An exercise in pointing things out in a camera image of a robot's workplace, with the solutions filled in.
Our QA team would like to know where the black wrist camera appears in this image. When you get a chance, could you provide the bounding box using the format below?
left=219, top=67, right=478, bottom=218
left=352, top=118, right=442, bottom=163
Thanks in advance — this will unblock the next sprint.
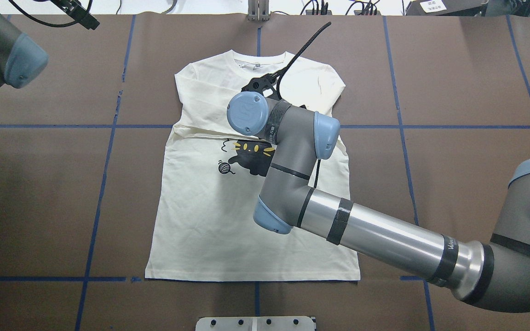
left=50, top=0, right=100, bottom=30
left=241, top=73, right=280, bottom=98

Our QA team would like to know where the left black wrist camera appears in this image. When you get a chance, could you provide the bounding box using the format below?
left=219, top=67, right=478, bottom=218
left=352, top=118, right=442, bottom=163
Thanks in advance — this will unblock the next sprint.
left=50, top=0, right=100, bottom=30

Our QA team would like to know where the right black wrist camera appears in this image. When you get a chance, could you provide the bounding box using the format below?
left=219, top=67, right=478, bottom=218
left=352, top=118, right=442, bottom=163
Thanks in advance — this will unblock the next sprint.
left=241, top=73, right=280, bottom=98

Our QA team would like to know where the cream long-sleeve cat shirt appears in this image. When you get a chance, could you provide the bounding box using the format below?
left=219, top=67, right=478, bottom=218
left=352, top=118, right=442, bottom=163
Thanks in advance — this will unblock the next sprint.
left=144, top=50, right=361, bottom=281

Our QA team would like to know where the white mounting base plate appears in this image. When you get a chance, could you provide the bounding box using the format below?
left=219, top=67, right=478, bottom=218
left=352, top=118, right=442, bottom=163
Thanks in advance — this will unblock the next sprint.
left=195, top=316, right=317, bottom=331

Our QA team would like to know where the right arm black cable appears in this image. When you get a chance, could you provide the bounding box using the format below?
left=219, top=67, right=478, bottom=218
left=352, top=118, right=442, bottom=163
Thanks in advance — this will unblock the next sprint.
left=276, top=22, right=332, bottom=189

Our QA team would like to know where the aluminium frame post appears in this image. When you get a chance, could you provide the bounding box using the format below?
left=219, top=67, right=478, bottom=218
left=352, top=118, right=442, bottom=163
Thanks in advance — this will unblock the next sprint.
left=247, top=0, right=271, bottom=22

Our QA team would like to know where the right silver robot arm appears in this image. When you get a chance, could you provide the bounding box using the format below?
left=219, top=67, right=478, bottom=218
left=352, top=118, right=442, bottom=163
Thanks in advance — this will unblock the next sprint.
left=227, top=91, right=530, bottom=314

